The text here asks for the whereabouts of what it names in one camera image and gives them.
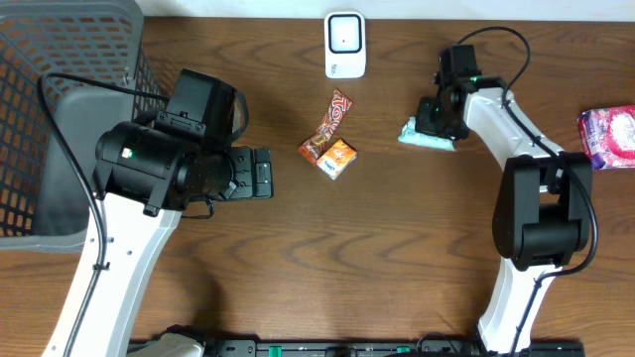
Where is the white barcode scanner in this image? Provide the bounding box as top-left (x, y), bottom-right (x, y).
top-left (323, 11), bottom-right (367, 79)

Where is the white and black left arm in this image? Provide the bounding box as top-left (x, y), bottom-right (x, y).
top-left (44, 113), bottom-right (273, 356)

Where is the red purple snack bag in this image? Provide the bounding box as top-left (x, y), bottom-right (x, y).
top-left (577, 105), bottom-right (634, 171)

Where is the dark grey plastic basket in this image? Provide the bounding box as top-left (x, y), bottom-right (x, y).
top-left (1, 0), bottom-right (162, 254)

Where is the orange small snack packet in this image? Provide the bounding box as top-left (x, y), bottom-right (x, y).
top-left (317, 139), bottom-right (357, 179)

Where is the teal snack wrapper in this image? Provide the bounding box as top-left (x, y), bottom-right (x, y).
top-left (398, 116), bottom-right (455, 152)

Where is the red chocolate bar wrapper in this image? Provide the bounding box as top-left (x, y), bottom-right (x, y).
top-left (298, 88), bottom-right (353, 166)

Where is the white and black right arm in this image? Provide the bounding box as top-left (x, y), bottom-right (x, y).
top-left (415, 45), bottom-right (597, 356)

